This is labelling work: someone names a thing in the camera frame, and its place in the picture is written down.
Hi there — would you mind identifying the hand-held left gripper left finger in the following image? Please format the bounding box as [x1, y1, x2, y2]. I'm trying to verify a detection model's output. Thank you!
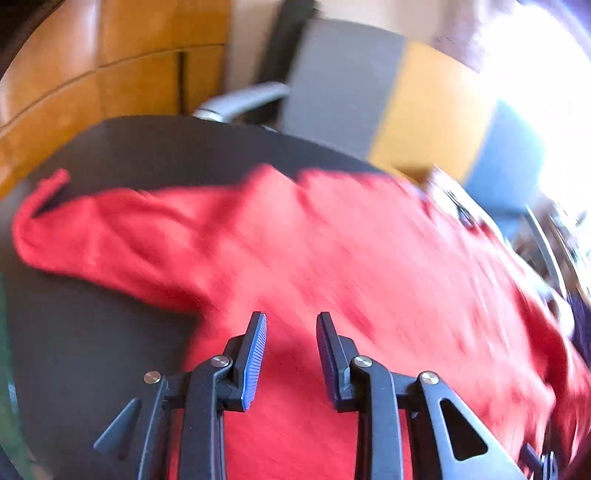
[93, 311, 267, 480]

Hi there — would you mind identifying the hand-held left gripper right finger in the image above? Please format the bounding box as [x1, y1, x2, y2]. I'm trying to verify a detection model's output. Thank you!
[316, 311, 527, 480]

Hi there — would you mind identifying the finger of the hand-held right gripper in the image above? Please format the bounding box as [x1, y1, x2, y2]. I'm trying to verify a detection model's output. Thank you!
[519, 443, 561, 480]

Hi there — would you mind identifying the red knit sweater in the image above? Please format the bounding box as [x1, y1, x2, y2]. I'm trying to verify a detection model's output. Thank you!
[11, 165, 591, 480]

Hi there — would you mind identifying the dark purple lace garment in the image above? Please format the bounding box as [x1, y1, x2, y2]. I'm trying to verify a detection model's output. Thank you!
[568, 286, 591, 352]

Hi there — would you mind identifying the grey yellow blue sofa chair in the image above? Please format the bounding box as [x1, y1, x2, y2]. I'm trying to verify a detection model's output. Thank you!
[191, 18, 559, 208]

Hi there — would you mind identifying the black rolled mat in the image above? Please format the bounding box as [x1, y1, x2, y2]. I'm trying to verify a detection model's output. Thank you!
[259, 0, 319, 88]

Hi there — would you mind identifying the wooden wardrobe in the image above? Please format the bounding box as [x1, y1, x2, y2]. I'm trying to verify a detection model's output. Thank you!
[0, 0, 232, 199]

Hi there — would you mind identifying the large bright window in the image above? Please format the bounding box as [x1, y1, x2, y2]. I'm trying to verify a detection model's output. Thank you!
[480, 0, 591, 250]

